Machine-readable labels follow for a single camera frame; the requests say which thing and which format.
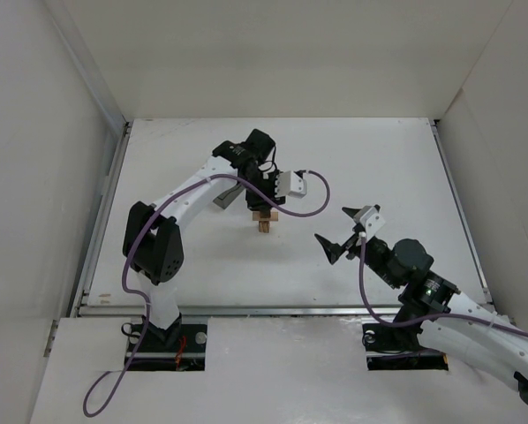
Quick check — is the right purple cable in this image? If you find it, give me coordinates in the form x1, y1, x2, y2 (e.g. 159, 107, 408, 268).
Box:
358, 233, 528, 345

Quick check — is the striped brown wood block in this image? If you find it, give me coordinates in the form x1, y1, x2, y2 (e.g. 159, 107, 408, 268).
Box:
258, 221, 271, 233

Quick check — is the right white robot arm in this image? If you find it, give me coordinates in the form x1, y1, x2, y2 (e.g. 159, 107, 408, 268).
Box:
316, 206, 528, 406

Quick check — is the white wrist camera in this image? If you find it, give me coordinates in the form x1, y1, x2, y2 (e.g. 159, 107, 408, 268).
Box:
275, 170, 307, 199
353, 206, 386, 239

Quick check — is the light wood rectangular block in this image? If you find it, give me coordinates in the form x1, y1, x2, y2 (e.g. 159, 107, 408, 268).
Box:
252, 210, 276, 222

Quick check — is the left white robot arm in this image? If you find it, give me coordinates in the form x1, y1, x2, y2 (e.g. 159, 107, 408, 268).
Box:
123, 129, 285, 348

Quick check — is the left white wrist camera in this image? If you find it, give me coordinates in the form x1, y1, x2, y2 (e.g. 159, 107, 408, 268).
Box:
275, 170, 307, 199

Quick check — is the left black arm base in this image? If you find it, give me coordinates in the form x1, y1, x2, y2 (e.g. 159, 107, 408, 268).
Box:
121, 316, 208, 372

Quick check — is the grey translucent plastic bin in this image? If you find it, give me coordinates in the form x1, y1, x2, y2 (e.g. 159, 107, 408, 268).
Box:
213, 184, 245, 209

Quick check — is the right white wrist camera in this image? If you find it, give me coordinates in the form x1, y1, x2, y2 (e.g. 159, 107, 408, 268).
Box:
353, 206, 386, 239

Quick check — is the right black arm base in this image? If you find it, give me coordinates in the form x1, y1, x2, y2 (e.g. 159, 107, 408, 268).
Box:
361, 320, 449, 371

